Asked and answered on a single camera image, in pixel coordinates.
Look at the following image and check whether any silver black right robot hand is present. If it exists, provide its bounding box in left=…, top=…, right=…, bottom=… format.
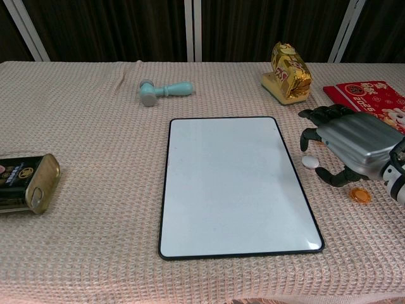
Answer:
left=298, top=103, right=405, bottom=191

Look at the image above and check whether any white magnetic board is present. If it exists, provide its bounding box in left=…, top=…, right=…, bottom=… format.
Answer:
left=157, top=116, right=326, bottom=261

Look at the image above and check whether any red 2026 calendar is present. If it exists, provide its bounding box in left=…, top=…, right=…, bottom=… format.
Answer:
left=322, top=80, right=405, bottom=136

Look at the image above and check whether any gold foil snack bag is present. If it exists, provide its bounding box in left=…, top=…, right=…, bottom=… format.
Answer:
left=270, top=41, right=313, bottom=105

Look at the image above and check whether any dark brown curtain panel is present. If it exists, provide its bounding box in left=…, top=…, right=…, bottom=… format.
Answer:
left=14, top=0, right=187, bottom=63
left=201, top=0, right=354, bottom=63
left=343, top=0, right=405, bottom=64
left=0, top=0, right=34, bottom=63

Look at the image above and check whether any teal toy hammer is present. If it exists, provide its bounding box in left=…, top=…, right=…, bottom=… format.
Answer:
left=139, top=79, right=194, bottom=107

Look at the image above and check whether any pink waffle tablecloth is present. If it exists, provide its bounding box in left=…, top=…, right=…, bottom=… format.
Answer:
left=0, top=60, right=405, bottom=304

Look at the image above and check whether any black gold tin can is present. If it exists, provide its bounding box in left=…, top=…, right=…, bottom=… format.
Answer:
left=0, top=153, right=61, bottom=215

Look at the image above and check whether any white frame post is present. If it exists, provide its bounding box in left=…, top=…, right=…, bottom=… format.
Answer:
left=328, top=0, right=365, bottom=63
left=6, top=0, right=51, bottom=61
left=184, top=0, right=203, bottom=63

